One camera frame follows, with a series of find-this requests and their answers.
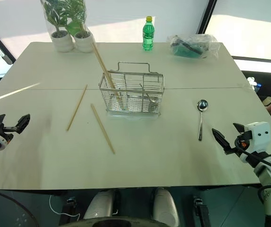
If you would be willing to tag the grey perforated round base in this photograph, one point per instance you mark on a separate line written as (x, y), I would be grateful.
(7, 212)

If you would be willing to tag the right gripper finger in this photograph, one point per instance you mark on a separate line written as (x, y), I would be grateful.
(239, 128)
(223, 143)

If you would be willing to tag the green plastic soda bottle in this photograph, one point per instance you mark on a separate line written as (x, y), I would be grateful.
(148, 35)

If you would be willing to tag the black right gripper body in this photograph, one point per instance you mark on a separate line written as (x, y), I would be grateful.
(243, 142)

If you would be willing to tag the white robot leg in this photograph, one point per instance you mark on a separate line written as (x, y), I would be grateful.
(100, 203)
(165, 205)

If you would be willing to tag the wooden chopstick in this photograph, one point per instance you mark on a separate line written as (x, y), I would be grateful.
(105, 66)
(76, 107)
(102, 128)

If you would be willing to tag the black window frame post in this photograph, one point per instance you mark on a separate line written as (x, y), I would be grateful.
(205, 16)

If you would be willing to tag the clear bag with green contents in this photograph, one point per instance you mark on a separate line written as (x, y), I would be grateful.
(190, 46)

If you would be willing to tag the clear plastic plant sleeve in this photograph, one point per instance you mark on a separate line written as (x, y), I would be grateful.
(49, 23)

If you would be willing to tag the black table leg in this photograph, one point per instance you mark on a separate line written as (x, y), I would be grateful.
(70, 208)
(203, 211)

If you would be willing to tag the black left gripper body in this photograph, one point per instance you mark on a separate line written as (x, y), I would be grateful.
(1, 132)

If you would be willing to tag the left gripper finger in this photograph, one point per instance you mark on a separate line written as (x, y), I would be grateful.
(0, 119)
(23, 123)

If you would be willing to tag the potted plant in white pot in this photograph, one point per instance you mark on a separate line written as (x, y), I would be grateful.
(60, 39)
(83, 40)

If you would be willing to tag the clear plastic drip tray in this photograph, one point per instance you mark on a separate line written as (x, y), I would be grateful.
(133, 116)

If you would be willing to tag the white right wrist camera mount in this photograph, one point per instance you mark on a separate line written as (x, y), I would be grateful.
(258, 134)

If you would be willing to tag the small white blue bottle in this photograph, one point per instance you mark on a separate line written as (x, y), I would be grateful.
(255, 85)

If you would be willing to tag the small steel spoon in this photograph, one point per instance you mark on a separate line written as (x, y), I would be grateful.
(149, 97)

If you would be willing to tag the beige small object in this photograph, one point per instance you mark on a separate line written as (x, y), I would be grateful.
(267, 101)

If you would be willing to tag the large steel spoon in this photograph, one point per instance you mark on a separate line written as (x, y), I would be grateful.
(201, 106)

